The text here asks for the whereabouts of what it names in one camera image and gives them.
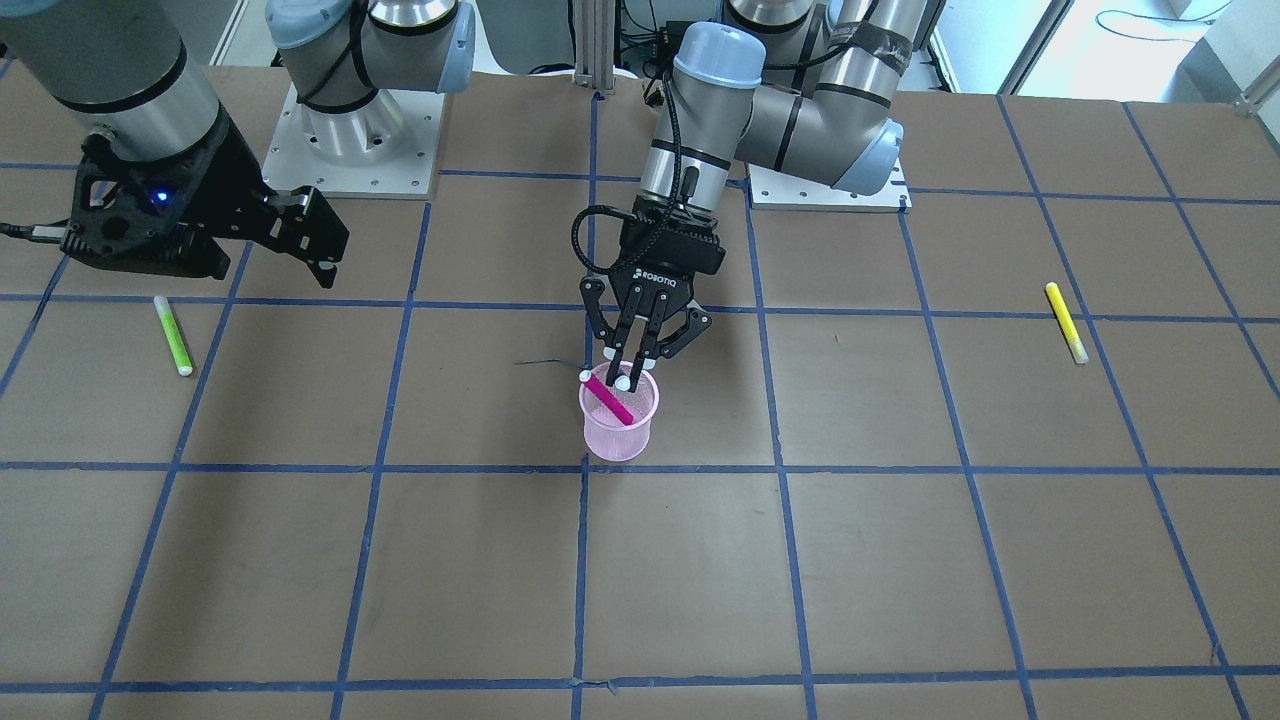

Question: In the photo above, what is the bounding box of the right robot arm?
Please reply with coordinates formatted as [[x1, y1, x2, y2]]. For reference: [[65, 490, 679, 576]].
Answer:
[[3, 1, 476, 288]]

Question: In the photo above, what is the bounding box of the yellow highlighter pen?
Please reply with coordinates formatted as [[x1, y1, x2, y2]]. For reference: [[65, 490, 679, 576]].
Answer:
[[1044, 282, 1089, 365]]

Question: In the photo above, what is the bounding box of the green highlighter pen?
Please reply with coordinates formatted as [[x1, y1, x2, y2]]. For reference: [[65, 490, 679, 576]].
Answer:
[[154, 295, 195, 377]]

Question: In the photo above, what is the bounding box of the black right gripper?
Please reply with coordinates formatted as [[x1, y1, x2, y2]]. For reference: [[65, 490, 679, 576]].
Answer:
[[60, 110, 349, 290]]

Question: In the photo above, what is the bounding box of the pink mesh cup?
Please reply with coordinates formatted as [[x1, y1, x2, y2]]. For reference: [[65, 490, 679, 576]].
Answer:
[[579, 363, 660, 462]]

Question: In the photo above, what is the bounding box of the pink highlighter pen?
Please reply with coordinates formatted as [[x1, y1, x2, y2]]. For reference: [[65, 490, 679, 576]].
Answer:
[[579, 370, 635, 427]]

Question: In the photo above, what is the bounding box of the aluminium frame post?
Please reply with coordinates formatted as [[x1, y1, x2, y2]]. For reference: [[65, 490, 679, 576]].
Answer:
[[570, 0, 620, 96]]

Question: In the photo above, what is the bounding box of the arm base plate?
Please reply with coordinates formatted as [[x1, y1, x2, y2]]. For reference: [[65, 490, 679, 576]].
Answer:
[[262, 90, 447, 201], [748, 158, 913, 213]]

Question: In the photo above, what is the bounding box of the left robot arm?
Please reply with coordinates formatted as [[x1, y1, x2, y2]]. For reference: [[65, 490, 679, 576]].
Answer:
[[570, 1, 925, 392]]

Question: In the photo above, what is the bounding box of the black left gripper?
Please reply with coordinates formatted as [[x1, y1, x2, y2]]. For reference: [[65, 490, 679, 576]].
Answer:
[[579, 196, 724, 389]]

